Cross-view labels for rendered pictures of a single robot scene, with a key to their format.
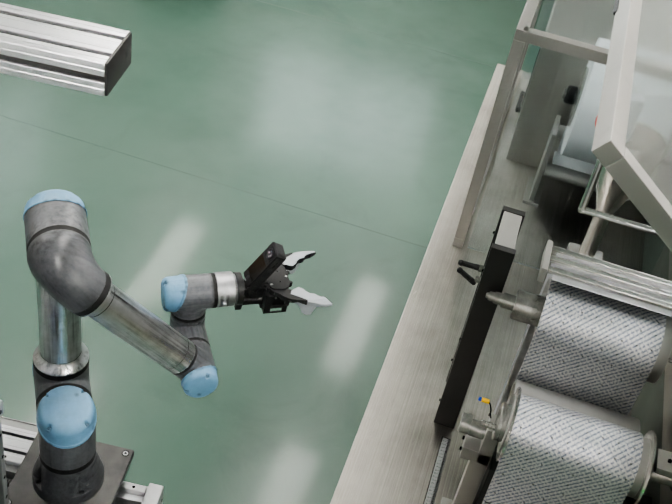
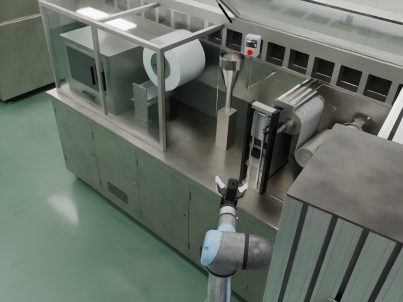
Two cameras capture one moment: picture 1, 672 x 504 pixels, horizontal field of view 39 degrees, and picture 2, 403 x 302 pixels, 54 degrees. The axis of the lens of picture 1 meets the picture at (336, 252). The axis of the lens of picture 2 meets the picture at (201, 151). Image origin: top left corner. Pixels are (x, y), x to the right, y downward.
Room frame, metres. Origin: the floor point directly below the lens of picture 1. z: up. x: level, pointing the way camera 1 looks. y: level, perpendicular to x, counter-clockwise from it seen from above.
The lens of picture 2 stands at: (1.05, 1.32, 2.44)
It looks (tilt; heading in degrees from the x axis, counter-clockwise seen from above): 37 degrees down; 299
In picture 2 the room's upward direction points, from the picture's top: 2 degrees clockwise
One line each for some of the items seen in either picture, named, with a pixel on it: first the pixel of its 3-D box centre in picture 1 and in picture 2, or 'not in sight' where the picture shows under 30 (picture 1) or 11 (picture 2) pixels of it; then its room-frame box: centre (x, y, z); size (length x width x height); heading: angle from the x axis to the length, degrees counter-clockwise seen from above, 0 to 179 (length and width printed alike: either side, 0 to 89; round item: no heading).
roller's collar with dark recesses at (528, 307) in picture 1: (528, 307); (286, 124); (1.52, -0.41, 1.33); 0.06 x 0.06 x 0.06; 80
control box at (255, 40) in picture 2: not in sight; (252, 45); (1.81, -0.51, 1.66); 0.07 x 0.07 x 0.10; 8
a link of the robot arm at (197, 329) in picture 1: (188, 332); not in sight; (1.48, 0.28, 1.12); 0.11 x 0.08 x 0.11; 24
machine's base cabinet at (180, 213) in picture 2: not in sight; (192, 187); (2.19, -0.60, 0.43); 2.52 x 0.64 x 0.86; 170
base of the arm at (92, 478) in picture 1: (68, 462); not in sight; (1.27, 0.48, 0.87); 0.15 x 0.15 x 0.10
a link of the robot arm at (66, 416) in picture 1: (66, 424); not in sight; (1.27, 0.48, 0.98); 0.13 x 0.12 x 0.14; 24
